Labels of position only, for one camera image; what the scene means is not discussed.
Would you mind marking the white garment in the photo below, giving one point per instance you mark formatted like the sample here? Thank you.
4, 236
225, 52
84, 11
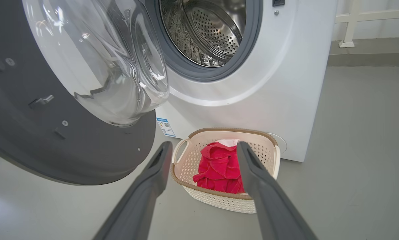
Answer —
229, 143

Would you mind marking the white front-load washing machine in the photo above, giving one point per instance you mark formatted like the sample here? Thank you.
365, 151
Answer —
269, 100

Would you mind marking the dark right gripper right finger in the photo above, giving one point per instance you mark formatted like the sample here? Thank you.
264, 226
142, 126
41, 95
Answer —
269, 206

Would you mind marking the stainless steel washing machine drum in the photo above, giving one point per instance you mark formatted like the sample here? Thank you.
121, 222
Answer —
213, 30

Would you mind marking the blue energy label sticker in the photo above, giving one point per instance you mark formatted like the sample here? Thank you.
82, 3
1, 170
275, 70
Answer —
166, 127

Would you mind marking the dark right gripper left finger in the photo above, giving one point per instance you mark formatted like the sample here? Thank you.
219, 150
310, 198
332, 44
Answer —
142, 200

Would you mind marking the black round glass washer door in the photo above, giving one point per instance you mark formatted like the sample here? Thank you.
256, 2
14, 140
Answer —
19, 133

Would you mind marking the cream laundry basket brown rim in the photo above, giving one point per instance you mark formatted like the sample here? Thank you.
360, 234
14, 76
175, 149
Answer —
219, 203

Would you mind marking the white railing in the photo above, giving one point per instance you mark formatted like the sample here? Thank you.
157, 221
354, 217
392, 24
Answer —
351, 20

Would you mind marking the red garment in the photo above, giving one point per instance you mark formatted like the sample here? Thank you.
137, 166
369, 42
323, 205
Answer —
219, 170

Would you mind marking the washing machine drum opening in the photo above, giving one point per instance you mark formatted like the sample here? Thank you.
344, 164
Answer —
249, 50

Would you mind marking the round white filter cover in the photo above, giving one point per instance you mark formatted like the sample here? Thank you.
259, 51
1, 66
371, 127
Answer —
281, 143

